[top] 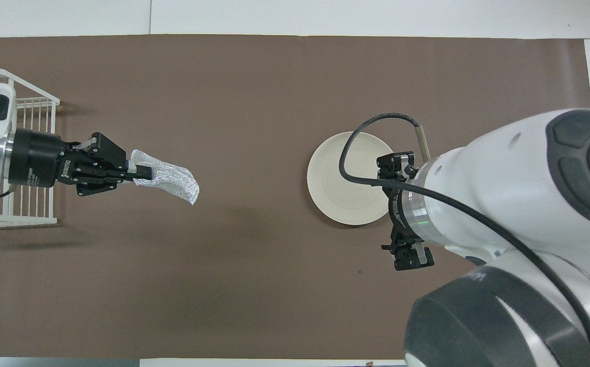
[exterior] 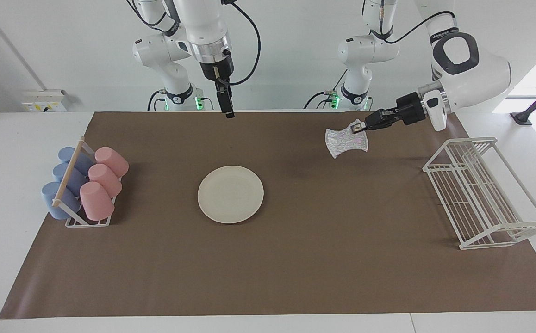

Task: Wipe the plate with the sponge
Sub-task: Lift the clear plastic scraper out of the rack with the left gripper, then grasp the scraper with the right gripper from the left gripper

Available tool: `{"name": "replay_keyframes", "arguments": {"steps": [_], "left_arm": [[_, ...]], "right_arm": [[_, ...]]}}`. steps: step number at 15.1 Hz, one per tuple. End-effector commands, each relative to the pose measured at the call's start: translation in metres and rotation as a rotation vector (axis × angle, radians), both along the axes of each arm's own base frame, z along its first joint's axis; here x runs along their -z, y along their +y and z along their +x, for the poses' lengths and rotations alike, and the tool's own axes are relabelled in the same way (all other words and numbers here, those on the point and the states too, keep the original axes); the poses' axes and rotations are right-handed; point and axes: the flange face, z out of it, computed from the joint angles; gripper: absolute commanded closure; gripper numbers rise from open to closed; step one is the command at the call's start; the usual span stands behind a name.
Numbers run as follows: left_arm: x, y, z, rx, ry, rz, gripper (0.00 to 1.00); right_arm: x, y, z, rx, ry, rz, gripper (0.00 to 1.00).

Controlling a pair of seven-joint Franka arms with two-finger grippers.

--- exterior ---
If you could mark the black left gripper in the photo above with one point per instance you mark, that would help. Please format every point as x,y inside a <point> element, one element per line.
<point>409,111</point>

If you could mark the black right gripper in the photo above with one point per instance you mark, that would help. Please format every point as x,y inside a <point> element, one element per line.
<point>219,69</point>

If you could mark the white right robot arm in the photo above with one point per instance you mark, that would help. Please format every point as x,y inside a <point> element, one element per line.
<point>203,27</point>

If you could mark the cream round plate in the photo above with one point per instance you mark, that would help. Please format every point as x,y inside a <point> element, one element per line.
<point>231,194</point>

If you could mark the pink plastic cup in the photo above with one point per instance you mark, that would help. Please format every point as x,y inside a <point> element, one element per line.
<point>112,162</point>
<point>105,181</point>
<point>96,203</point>

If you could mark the brown table mat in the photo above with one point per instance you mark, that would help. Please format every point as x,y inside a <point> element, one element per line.
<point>296,259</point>

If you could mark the blue plastic cup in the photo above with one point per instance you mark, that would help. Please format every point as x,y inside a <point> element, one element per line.
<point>46,201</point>
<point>59,173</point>
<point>66,153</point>

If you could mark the white wall power outlet box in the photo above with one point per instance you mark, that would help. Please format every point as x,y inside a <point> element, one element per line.
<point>41,101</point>

